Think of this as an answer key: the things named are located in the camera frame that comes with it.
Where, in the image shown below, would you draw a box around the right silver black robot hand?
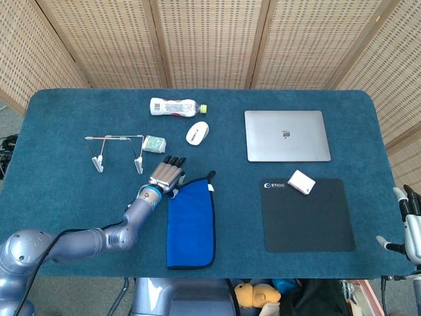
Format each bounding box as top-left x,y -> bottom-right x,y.
376,184 -> 421,263

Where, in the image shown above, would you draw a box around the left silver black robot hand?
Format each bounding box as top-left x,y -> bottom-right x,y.
148,154 -> 187,198

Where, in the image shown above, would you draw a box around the blue cloth with grey lining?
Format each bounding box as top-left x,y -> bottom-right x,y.
166,170 -> 217,271

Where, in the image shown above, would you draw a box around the green white tissue pack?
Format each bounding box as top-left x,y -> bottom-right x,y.
141,135 -> 167,154

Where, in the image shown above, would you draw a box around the white computer mouse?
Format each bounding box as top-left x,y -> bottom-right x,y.
186,121 -> 210,145

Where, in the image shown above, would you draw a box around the blue carpet table cover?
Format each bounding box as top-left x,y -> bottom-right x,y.
0,88 -> 416,280

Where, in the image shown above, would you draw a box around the plastic bottle green cap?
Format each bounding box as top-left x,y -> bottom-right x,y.
149,97 -> 209,117

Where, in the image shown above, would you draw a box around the black mouse pad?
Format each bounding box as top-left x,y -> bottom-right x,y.
260,178 -> 357,253

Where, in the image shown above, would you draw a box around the black bag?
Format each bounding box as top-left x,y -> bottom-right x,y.
279,278 -> 353,316

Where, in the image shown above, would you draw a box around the small white box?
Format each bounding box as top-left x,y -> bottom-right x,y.
287,169 -> 316,196

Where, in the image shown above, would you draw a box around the grey closed laptop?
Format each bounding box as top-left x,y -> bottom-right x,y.
243,110 -> 332,163

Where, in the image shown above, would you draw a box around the woven wooden folding screen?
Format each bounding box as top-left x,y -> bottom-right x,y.
0,0 -> 421,198

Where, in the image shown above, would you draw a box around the blue plastic object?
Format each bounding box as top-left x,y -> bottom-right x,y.
272,278 -> 299,292

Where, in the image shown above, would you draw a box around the yellow plush toy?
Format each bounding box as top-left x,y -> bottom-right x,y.
234,282 -> 282,309

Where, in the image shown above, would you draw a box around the metal wire rack white feet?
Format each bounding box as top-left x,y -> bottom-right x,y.
84,134 -> 145,176

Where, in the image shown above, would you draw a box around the light wooden frame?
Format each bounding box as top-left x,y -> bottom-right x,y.
341,279 -> 385,316

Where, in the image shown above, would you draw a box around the black cable bundle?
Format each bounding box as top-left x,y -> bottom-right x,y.
0,134 -> 19,180

